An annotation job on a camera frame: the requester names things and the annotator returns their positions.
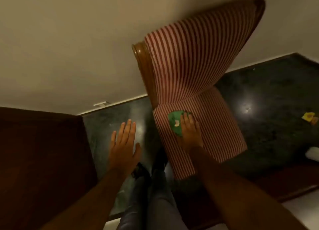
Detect person's left hand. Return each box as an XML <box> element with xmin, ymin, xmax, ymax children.
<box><xmin>109</xmin><ymin>119</ymin><xmax>142</xmax><ymax>177</ymax></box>

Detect person's right forearm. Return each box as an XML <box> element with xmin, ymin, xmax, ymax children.
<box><xmin>188</xmin><ymin>146</ymin><xmax>309</xmax><ymax>230</ymax></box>

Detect person's right hand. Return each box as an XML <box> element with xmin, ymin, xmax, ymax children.
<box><xmin>176</xmin><ymin>113</ymin><xmax>204</xmax><ymax>155</ymax></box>

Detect white object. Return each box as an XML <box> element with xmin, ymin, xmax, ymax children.
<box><xmin>306</xmin><ymin>147</ymin><xmax>319</xmax><ymax>161</ymax></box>

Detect person's grey trousers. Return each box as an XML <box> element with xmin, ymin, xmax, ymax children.
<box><xmin>120</xmin><ymin>169</ymin><xmax>197</xmax><ymax>230</ymax></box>

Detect dark wooden furniture edge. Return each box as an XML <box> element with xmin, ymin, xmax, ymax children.
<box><xmin>249</xmin><ymin>160</ymin><xmax>319</xmax><ymax>203</ymax></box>

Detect person's black shoe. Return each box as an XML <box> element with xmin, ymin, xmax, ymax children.
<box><xmin>131</xmin><ymin>162</ymin><xmax>150</xmax><ymax>181</ymax></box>
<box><xmin>152</xmin><ymin>148</ymin><xmax>168</xmax><ymax>174</ymax></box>

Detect green cleaning cloth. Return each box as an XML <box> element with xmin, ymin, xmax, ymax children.
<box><xmin>167</xmin><ymin>110</ymin><xmax>192</xmax><ymax>138</ymax></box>

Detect dark wooden table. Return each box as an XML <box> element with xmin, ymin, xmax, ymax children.
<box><xmin>0</xmin><ymin>107</ymin><xmax>98</xmax><ymax>230</ymax></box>

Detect person's left forearm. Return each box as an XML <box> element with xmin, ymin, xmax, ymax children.
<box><xmin>42</xmin><ymin>168</ymin><xmax>132</xmax><ymax>230</ymax></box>

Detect red striped upholstered wooden chair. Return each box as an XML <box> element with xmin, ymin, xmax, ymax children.
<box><xmin>132</xmin><ymin>0</ymin><xmax>266</xmax><ymax>180</ymax></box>

